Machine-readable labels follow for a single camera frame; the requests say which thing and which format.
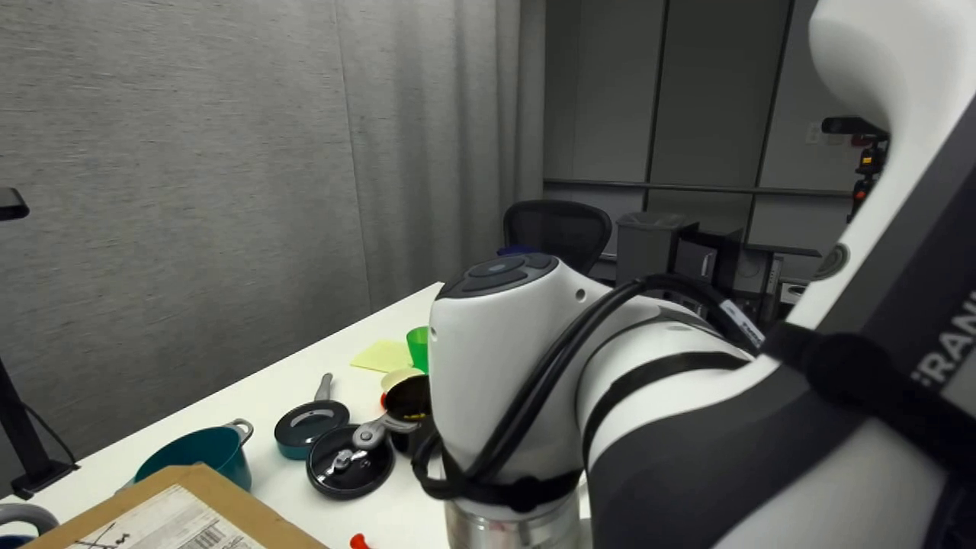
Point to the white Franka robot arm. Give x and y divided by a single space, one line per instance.
713 429

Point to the black camera on stand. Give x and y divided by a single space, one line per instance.
850 126

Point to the black toy frying pan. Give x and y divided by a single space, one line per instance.
309 429

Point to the black computer box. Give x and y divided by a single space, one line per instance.
691 248

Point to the black camera tripod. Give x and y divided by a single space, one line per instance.
19 429

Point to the green translucent cup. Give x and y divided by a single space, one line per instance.
416 345

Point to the grey blue round container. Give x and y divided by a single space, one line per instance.
26 516

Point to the black office chair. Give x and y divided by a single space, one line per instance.
560 230

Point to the red white marker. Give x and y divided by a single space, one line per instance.
359 540

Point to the teal toy pot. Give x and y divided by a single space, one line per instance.
200 452

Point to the grey curtain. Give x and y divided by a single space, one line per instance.
438 152

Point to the cardboard box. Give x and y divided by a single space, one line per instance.
172 514

